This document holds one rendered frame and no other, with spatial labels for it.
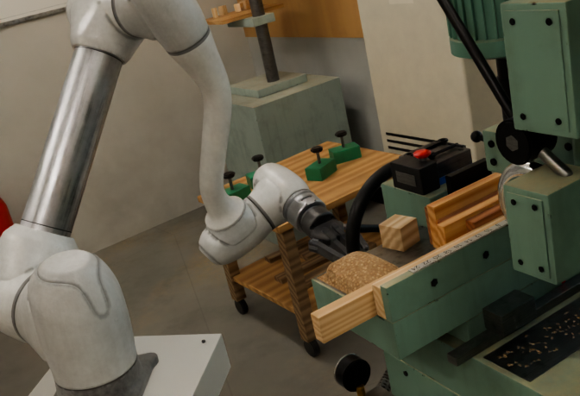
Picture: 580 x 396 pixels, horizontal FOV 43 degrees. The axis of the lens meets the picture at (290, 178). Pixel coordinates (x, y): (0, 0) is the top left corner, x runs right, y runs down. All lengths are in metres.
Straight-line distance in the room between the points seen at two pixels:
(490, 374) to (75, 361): 0.69
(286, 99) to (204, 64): 1.85
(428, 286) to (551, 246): 0.20
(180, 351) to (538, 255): 0.81
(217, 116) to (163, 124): 2.57
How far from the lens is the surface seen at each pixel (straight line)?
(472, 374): 1.14
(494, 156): 1.19
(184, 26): 1.46
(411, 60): 2.83
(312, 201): 1.68
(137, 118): 4.08
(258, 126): 3.28
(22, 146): 3.91
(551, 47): 0.84
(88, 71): 1.54
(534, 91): 0.87
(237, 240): 1.70
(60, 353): 1.36
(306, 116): 3.41
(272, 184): 1.73
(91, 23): 1.55
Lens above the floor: 1.44
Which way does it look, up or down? 19 degrees down
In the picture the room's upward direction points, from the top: 13 degrees counter-clockwise
